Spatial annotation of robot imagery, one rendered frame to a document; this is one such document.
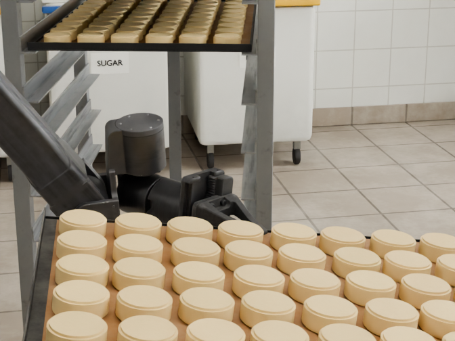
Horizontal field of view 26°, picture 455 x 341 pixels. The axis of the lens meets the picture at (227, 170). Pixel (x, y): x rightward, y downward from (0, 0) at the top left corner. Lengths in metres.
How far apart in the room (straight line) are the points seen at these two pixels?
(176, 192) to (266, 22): 0.64
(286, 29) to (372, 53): 0.96
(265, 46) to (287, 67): 2.62
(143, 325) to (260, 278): 0.16
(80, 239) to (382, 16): 4.25
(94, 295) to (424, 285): 0.33
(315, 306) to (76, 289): 0.22
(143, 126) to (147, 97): 3.11
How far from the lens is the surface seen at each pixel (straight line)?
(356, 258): 1.03
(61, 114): 2.07
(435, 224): 3.90
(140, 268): 0.94
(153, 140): 1.16
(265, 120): 1.77
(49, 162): 1.15
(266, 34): 1.74
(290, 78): 4.37
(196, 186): 1.13
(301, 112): 4.42
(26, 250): 1.91
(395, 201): 4.12
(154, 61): 4.24
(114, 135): 1.16
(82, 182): 1.16
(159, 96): 4.28
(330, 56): 5.11
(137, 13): 2.05
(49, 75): 2.01
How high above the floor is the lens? 1.38
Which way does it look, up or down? 18 degrees down
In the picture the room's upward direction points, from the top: straight up
